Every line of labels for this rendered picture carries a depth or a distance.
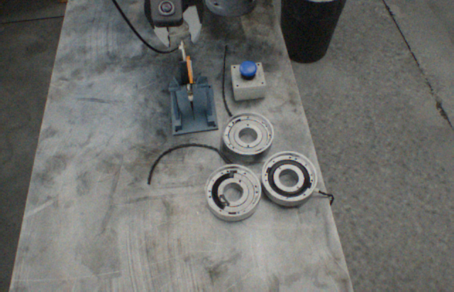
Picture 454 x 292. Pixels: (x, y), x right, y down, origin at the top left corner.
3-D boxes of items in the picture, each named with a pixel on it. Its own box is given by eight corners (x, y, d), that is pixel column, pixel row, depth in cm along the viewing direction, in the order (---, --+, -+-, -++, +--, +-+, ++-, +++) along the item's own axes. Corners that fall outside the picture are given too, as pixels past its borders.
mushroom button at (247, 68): (257, 86, 80) (258, 71, 76) (240, 88, 80) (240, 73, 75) (255, 74, 82) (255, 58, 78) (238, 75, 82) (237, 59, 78)
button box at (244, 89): (265, 98, 81) (266, 83, 77) (235, 100, 81) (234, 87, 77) (259, 71, 85) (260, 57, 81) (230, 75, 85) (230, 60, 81)
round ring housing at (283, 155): (252, 197, 69) (253, 188, 65) (271, 154, 74) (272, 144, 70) (304, 217, 66) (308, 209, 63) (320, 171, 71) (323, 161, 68)
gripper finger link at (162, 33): (169, 30, 70) (169, -11, 62) (170, 50, 67) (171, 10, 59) (152, 29, 69) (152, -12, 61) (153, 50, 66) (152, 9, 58)
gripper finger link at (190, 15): (206, 23, 70) (191, -17, 62) (208, 43, 66) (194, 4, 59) (190, 27, 70) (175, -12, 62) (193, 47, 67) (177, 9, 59)
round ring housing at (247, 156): (281, 150, 74) (284, 139, 70) (238, 172, 72) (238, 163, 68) (255, 115, 79) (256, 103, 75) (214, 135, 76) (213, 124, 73)
